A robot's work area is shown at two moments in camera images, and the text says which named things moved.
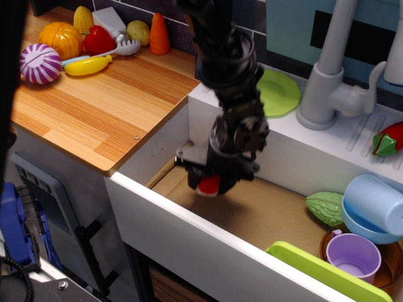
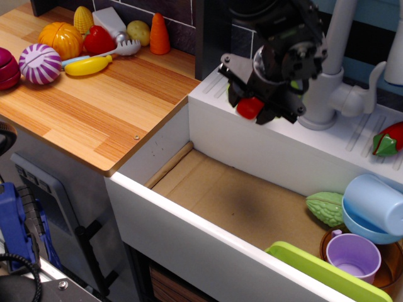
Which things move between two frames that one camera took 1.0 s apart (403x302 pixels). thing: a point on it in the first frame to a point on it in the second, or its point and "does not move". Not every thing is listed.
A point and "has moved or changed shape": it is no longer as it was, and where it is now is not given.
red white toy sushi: x=208 y=186 has moved or changed shape
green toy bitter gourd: x=327 y=206 does not move
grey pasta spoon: x=124 y=48 does not move
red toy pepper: x=389 y=141 does not move
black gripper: x=229 y=153 to x=279 y=98
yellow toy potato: x=138 y=30 does not move
